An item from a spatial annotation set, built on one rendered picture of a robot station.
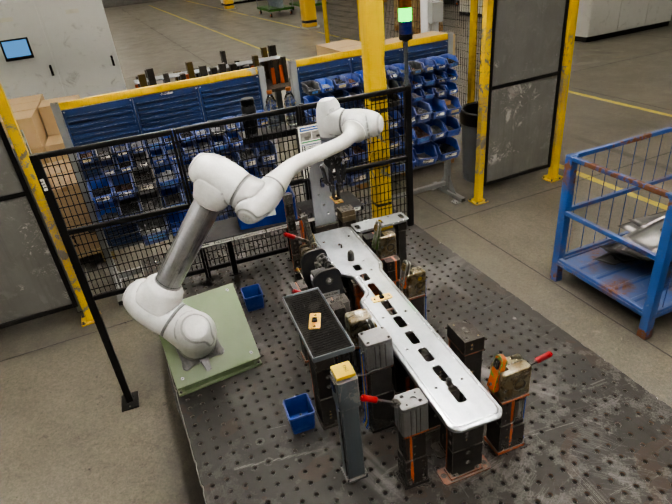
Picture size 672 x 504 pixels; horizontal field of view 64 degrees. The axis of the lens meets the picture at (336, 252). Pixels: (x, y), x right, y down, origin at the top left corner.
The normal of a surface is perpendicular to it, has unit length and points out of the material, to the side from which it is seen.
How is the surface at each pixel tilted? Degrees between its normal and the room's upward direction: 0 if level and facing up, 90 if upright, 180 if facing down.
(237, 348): 42
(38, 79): 90
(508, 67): 92
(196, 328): 47
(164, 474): 0
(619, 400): 0
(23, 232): 91
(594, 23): 90
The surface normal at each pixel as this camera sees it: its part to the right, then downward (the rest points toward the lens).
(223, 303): 0.23, -0.37
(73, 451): -0.09, -0.86
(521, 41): 0.42, 0.44
